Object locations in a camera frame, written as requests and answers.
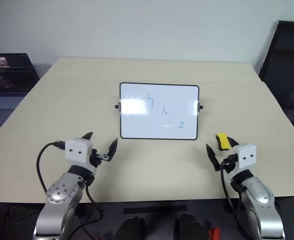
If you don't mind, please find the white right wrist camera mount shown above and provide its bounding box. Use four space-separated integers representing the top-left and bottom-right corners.
232 143 258 176

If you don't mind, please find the yellow and black eraser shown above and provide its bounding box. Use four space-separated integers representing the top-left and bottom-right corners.
216 132 232 152

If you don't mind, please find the open laptop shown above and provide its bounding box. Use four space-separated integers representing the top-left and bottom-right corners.
0 52 40 126

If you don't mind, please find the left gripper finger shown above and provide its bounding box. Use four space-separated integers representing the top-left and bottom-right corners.
81 131 94 142
106 137 119 162

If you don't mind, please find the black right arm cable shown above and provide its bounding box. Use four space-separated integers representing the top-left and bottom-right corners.
220 159 250 240

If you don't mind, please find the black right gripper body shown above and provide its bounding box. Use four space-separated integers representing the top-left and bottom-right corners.
221 154 238 174

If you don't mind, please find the dark rounded shape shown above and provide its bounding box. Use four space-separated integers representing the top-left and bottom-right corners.
115 216 147 240
174 213 208 240

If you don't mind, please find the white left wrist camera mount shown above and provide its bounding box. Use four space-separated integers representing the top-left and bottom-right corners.
64 137 98 175

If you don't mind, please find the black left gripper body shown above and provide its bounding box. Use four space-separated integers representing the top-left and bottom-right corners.
89 148 112 168

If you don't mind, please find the small black-framed whiteboard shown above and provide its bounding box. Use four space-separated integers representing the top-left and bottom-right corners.
114 81 204 141

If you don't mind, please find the black chair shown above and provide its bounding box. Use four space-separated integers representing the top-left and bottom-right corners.
258 20 294 109

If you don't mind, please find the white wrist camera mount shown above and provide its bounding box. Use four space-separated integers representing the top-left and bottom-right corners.
64 137 98 175
232 143 258 176

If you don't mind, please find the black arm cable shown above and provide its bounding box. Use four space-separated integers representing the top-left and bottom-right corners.
220 159 250 240
36 140 105 240

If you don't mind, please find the red object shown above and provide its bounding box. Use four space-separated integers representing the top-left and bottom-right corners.
207 226 221 240

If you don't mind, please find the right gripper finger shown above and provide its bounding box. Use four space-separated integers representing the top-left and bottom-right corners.
227 136 240 149
205 143 222 172

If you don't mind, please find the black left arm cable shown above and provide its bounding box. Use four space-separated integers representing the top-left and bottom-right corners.
36 140 105 240

